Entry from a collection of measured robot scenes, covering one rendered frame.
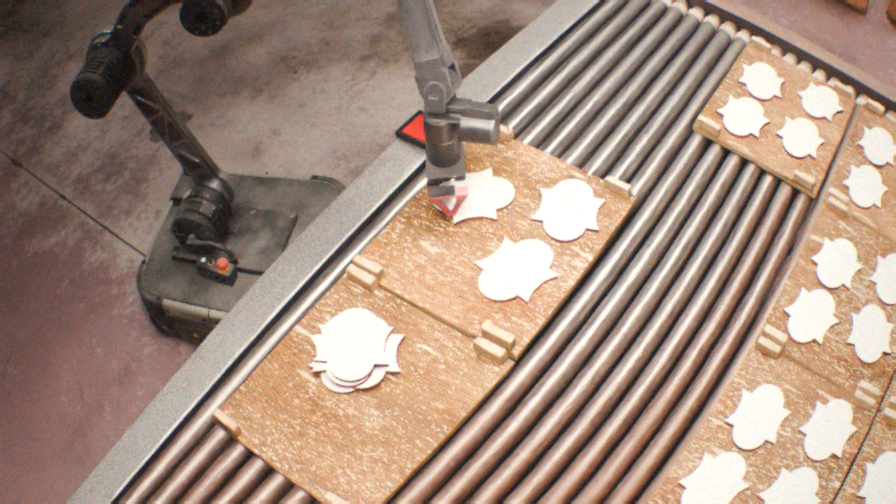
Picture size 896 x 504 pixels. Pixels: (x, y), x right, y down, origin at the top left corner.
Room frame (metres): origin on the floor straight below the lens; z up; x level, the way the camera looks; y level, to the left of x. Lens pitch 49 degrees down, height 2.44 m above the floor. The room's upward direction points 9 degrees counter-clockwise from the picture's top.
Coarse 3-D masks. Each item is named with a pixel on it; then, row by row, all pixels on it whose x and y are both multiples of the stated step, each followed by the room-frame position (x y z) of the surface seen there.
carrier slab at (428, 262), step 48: (480, 144) 1.53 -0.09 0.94; (528, 192) 1.40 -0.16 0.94; (384, 240) 1.33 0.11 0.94; (432, 240) 1.32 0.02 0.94; (480, 240) 1.30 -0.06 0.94; (576, 240) 1.27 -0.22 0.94; (384, 288) 1.23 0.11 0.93; (432, 288) 1.21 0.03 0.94; (480, 336) 1.10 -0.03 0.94; (528, 336) 1.08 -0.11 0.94
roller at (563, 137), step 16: (672, 16) 1.96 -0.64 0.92; (656, 32) 1.89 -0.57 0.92; (640, 48) 1.82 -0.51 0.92; (656, 48) 1.85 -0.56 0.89; (624, 64) 1.76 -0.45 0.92; (640, 64) 1.78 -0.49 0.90; (608, 80) 1.71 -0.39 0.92; (624, 80) 1.72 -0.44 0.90; (592, 96) 1.66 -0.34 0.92; (608, 96) 1.67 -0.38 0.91; (576, 112) 1.61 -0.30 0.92; (592, 112) 1.62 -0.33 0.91; (560, 128) 1.57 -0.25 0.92; (576, 128) 1.57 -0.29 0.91; (544, 144) 1.53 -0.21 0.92; (560, 144) 1.53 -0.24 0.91; (256, 464) 0.89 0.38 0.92; (240, 480) 0.86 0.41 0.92; (256, 480) 0.86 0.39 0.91; (224, 496) 0.82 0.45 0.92; (240, 496) 0.83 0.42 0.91
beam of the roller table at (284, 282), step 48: (576, 0) 2.04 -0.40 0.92; (528, 48) 1.85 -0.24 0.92; (480, 96) 1.70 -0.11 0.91; (384, 192) 1.47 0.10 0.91; (336, 240) 1.37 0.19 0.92; (288, 288) 1.28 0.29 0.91; (240, 336) 1.18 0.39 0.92; (192, 384) 1.08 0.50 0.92; (144, 432) 0.97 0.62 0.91; (96, 480) 0.86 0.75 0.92
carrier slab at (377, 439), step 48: (336, 288) 1.24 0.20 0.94; (288, 336) 1.15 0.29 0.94; (432, 336) 1.11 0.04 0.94; (288, 384) 1.05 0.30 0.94; (384, 384) 1.03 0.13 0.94; (432, 384) 1.02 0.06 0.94; (480, 384) 1.00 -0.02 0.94; (288, 432) 0.95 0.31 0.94; (336, 432) 0.94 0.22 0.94; (384, 432) 0.93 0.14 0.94; (432, 432) 0.92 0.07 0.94; (336, 480) 0.84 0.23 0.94; (384, 480) 0.83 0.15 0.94
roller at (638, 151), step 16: (720, 32) 1.88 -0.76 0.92; (736, 32) 1.91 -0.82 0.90; (720, 48) 1.83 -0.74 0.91; (704, 64) 1.76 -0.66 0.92; (688, 80) 1.70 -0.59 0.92; (672, 96) 1.64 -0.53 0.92; (688, 96) 1.66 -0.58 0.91; (656, 112) 1.60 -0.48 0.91; (672, 112) 1.60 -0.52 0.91; (656, 128) 1.55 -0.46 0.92; (640, 144) 1.50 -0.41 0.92; (656, 144) 1.53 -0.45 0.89; (624, 160) 1.46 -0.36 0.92; (640, 160) 1.47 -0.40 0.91; (624, 176) 1.43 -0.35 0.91
